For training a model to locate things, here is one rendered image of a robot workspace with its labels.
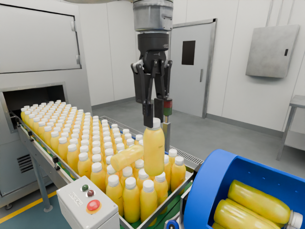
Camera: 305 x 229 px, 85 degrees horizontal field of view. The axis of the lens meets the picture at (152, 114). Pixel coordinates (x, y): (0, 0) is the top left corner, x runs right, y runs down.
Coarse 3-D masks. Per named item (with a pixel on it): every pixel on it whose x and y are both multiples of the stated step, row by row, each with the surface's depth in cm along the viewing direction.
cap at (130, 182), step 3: (129, 177) 63; (132, 177) 63; (126, 180) 61; (129, 180) 62; (132, 180) 62; (135, 180) 61; (126, 183) 60; (129, 183) 60; (132, 183) 60; (135, 183) 61; (126, 186) 61; (129, 186) 60; (132, 186) 60
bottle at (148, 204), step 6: (144, 192) 60; (150, 192) 59; (156, 192) 62; (144, 198) 59; (150, 198) 59; (156, 198) 61; (144, 204) 60; (150, 204) 59; (156, 204) 62; (144, 210) 61; (150, 210) 60; (144, 216) 62
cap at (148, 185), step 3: (147, 180) 61; (150, 180) 61; (144, 183) 60; (147, 183) 60; (150, 183) 60; (153, 183) 60; (144, 186) 59; (147, 186) 59; (150, 186) 59; (153, 186) 60; (144, 189) 60; (147, 189) 59; (150, 189) 59
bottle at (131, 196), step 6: (126, 192) 61; (132, 192) 60; (138, 192) 62; (126, 198) 61; (132, 198) 60; (138, 198) 62; (126, 204) 62; (132, 204) 61; (138, 204) 63; (126, 210) 63; (132, 210) 62; (138, 210) 64; (126, 216) 64; (132, 216) 63; (138, 216) 65; (132, 222) 64
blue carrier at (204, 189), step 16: (208, 160) 48; (224, 160) 47; (240, 160) 56; (208, 176) 44; (224, 176) 65; (240, 176) 61; (256, 176) 56; (272, 176) 52; (288, 176) 44; (192, 192) 44; (208, 192) 42; (224, 192) 64; (272, 192) 55; (288, 192) 52; (304, 192) 48; (192, 208) 44; (208, 208) 41; (304, 208) 50; (192, 224) 44; (208, 224) 58; (304, 224) 50
